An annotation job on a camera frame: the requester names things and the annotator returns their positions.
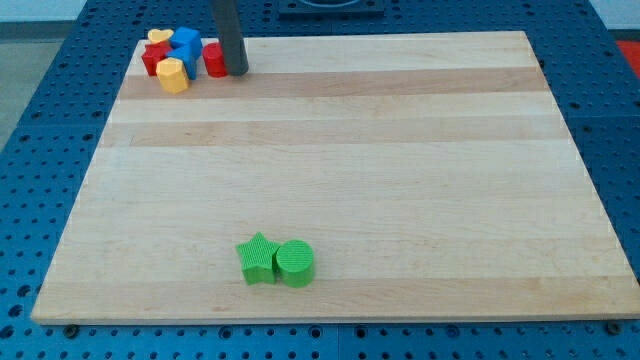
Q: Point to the yellow heart block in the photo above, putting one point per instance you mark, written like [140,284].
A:
[156,36]

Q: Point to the blue triangle block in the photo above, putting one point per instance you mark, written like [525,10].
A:
[184,53]

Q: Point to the red star block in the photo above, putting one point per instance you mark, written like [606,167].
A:
[153,54]

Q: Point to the wooden board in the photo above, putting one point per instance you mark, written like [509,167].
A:
[433,175]

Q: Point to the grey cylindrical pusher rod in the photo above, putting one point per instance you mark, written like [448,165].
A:
[226,17]

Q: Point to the blue cube block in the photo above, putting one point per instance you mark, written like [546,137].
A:
[191,38]

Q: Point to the green star block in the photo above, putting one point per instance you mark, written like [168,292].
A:
[258,260]

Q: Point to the yellow hexagon block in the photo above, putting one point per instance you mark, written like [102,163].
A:
[172,75]

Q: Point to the green cylinder block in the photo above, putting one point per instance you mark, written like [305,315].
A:
[295,262]

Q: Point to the red cylinder block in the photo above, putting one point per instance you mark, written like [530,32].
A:
[214,60]

